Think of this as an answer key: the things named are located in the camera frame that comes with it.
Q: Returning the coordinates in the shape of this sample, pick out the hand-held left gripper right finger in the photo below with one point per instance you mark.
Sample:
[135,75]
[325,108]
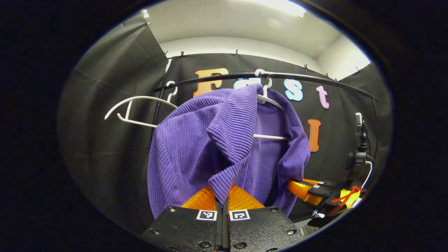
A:
[259,227]

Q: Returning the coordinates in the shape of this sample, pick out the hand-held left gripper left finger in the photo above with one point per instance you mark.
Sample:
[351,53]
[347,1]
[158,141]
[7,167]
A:
[185,227]

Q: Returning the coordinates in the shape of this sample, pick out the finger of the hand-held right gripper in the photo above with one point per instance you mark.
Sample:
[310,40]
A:
[301,190]
[327,183]

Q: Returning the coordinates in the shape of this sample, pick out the white plastic hanger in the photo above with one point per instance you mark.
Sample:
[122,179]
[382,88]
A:
[269,136]
[140,97]

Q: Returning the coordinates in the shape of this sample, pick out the black backdrop cloth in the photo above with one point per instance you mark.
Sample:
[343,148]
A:
[105,140]

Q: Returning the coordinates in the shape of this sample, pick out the small ceiling light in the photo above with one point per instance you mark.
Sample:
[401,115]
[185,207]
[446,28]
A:
[145,14]

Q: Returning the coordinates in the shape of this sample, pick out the black clothes rail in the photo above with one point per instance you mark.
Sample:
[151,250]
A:
[315,79]

